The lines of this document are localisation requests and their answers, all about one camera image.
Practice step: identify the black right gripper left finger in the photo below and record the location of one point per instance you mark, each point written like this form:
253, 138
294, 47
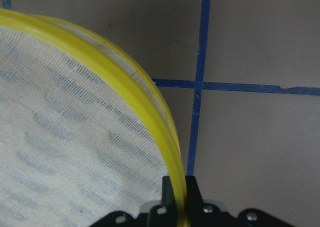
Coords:
162, 214

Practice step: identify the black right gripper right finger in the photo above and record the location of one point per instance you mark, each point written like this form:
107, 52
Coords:
206, 214

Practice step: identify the yellow steamer basket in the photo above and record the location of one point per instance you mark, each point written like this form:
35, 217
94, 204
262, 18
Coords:
84, 131

